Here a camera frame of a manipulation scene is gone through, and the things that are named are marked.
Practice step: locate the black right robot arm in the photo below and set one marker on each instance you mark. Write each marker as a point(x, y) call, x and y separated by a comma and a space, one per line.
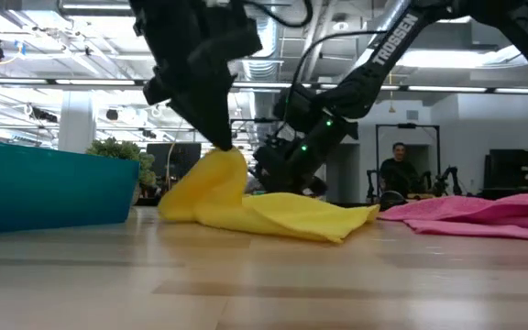
point(392, 46)

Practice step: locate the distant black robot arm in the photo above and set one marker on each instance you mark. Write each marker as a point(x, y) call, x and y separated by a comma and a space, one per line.
point(449, 176)
point(372, 183)

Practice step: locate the tall black metal frame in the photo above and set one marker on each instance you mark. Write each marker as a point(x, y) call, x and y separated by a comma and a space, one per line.
point(406, 125)

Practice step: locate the yellow microfiber towel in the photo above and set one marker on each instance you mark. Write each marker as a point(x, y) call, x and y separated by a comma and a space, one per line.
point(291, 215)

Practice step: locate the square wall vent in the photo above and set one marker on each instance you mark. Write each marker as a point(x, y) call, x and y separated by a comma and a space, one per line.
point(412, 115)

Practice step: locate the black flat screen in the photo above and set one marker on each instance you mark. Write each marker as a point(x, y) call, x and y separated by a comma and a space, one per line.
point(172, 158)

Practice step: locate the green artificial plant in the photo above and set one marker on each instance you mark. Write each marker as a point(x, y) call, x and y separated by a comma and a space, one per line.
point(117, 149)

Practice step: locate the white column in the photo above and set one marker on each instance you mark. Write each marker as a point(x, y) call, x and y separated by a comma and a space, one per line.
point(77, 124)

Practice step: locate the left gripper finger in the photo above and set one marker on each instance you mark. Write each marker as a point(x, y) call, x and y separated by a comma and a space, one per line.
point(223, 105)
point(200, 105)

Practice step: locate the round ceiling fixture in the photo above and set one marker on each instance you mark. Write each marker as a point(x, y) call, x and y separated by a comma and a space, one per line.
point(340, 25)

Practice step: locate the pink microfiber towel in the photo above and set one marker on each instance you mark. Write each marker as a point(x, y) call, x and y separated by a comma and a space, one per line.
point(475, 215)

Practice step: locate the black cabinet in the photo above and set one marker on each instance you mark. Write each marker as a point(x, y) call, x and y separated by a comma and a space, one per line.
point(520, 169)

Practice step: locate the large silver ventilation duct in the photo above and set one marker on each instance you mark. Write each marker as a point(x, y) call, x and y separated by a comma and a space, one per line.
point(392, 14)

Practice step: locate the round black ceiling speaker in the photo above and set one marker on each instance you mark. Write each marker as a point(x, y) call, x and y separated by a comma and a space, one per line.
point(112, 114)

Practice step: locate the person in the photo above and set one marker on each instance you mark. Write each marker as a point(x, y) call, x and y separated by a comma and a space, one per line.
point(397, 176)

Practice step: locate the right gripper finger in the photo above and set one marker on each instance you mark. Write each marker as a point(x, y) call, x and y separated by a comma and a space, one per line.
point(317, 185)
point(282, 185)

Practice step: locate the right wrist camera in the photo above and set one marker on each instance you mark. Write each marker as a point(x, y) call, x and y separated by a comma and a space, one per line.
point(268, 158)

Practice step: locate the small silver spiral duct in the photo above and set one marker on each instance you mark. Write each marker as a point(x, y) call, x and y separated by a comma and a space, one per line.
point(271, 55)

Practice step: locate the teal plastic bin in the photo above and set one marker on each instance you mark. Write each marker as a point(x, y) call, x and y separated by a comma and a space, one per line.
point(39, 188)

